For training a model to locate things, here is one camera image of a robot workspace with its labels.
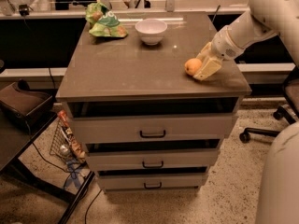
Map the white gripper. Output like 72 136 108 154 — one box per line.
192 25 244 81

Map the orange fruit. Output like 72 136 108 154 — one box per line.
184 58 203 76

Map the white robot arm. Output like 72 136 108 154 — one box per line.
192 0 299 224

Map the white ceramic bowl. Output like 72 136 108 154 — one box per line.
135 19 167 46

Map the top grey drawer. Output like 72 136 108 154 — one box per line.
68 114 237 144

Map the grey drawer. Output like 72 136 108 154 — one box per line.
85 148 219 171
68 114 237 144
97 173 208 191

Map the black office chair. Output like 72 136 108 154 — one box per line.
239 66 299 143

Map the grey drawer cabinet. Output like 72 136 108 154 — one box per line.
55 11 253 194

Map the green chip bag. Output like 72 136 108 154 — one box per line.
85 3 128 38

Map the middle grey drawer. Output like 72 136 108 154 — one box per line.
85 148 219 171

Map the bottom grey drawer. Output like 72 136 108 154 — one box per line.
97 173 208 191

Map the black power adapter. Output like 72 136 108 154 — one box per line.
19 5 30 16

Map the black side table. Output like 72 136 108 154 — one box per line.
0 112 94 224

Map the wire basket with snacks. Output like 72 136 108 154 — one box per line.
50 110 85 164

